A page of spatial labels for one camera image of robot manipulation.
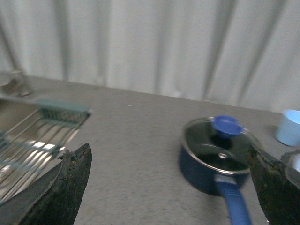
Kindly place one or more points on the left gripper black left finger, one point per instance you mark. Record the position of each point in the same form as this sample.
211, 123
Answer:
55, 198

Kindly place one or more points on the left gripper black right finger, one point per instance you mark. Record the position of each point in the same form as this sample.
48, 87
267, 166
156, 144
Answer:
277, 184

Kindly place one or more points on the dark blue saucepan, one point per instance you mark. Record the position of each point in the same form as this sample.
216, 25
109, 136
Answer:
216, 183

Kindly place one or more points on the glass lid with blue knob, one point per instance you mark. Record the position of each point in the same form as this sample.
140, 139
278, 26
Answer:
202, 142

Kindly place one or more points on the light blue cup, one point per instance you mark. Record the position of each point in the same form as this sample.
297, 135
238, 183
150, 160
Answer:
288, 131

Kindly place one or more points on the metal dish rack, green trim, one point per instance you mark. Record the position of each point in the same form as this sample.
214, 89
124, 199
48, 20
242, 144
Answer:
32, 136

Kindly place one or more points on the steel sink faucet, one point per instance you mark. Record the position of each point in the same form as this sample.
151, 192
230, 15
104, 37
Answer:
18, 83

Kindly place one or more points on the white curtain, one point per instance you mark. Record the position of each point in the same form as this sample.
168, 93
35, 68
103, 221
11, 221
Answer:
235, 52

